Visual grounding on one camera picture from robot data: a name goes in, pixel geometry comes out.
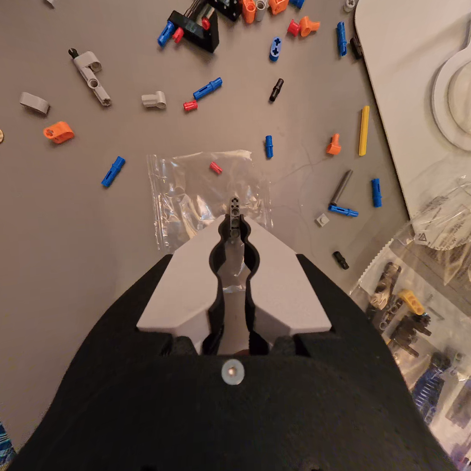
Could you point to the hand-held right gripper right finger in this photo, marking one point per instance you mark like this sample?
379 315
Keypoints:
287 294

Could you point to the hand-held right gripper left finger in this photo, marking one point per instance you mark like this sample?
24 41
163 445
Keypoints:
180 294

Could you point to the dark grey lego angle beam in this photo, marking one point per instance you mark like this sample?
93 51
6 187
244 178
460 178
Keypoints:
234 220

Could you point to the small clear plastic bag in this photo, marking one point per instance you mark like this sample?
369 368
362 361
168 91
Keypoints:
184 191

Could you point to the light grey lego liftarm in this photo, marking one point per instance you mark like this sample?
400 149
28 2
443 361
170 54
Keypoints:
34 103

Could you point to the black lego frame assembly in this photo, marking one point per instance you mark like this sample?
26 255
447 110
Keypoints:
195 31

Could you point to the short red lego pin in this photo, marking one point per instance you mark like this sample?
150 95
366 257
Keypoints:
293 28
216 167
190 106

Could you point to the orange lego axle connector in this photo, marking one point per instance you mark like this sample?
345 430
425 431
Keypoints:
309 25
333 145

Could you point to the black lego pin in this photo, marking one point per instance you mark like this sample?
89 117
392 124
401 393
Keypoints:
276 90
356 48
340 260

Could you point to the long blue lego pin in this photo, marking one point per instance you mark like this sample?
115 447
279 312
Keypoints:
208 88
343 211

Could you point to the dark grey lego axle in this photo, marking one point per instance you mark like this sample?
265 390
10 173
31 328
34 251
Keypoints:
341 187

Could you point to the clear bag of lego parts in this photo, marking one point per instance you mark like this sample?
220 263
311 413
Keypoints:
423 312

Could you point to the yellow lego axle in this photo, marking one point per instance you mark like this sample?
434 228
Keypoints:
364 130

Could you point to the small grey lego connector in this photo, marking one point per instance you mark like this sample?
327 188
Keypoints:
153 100

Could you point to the blue oval lego liftarm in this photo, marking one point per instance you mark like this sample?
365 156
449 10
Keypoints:
275 49

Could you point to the grey lego bush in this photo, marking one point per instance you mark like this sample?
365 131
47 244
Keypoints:
260 9
350 4

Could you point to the clear printed plastic bag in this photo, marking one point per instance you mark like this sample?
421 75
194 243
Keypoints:
441 224

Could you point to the grey connector with black pin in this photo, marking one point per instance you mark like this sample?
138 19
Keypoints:
92 77

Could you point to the clear plastic dome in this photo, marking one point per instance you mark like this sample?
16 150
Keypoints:
465 106

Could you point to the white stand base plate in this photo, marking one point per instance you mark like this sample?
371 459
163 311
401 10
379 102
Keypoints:
397 92

